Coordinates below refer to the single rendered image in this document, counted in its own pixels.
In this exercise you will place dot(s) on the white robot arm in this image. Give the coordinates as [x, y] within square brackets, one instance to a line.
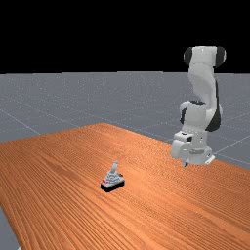
[201, 84]

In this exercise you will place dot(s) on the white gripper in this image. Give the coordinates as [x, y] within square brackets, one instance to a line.
[185, 148]

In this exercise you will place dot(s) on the grey toggle switch black base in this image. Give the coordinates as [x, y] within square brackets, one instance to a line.
[112, 180]

